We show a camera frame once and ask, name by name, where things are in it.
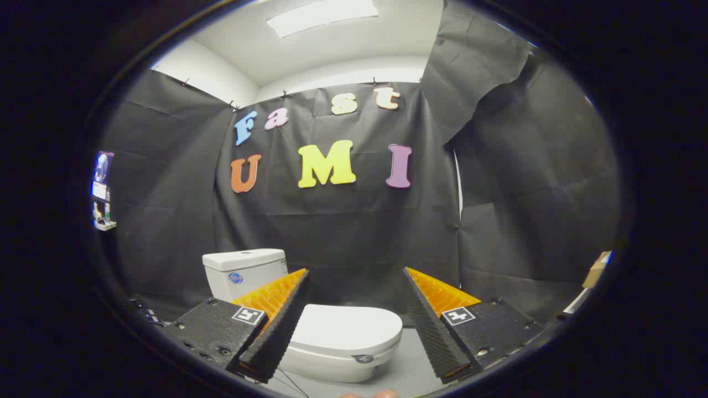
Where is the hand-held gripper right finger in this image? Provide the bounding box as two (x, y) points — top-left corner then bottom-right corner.
(403, 267), (546, 385)

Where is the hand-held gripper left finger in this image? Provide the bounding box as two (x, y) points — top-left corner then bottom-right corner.
(164, 269), (310, 384)

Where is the white toilet lid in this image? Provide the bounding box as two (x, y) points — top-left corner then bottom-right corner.
(292, 304), (403, 355)

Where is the black backdrop cloth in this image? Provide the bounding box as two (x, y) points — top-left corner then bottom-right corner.
(97, 0), (623, 328)

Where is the brown cardboard box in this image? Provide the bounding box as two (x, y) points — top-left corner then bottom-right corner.
(582, 251), (612, 289)

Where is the rectangular ceiling light panel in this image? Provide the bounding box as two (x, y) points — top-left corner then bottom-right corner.
(266, 0), (379, 38)

